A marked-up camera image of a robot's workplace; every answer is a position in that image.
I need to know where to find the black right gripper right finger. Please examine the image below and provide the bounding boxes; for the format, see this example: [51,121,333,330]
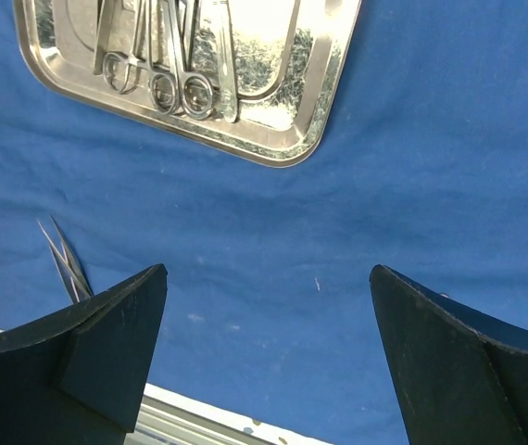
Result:
[370,264,528,444]

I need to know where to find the steel instrument tray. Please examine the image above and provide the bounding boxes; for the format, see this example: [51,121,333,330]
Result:
[13,1,360,167]

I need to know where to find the blue surgical cloth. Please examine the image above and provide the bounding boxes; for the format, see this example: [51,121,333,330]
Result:
[0,1,528,444]

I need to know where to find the thin steel tweezers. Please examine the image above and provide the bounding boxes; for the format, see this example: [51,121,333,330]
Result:
[37,217,94,304]

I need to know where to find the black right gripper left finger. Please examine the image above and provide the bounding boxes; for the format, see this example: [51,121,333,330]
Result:
[0,264,168,444]

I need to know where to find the aluminium front rail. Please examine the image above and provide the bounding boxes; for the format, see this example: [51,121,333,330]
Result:
[0,277,334,445]

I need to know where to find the steel scalpel handle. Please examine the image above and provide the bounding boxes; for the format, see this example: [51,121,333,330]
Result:
[210,0,239,123]

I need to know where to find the steel curved scissors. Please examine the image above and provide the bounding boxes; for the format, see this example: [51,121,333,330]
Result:
[167,1,214,121]

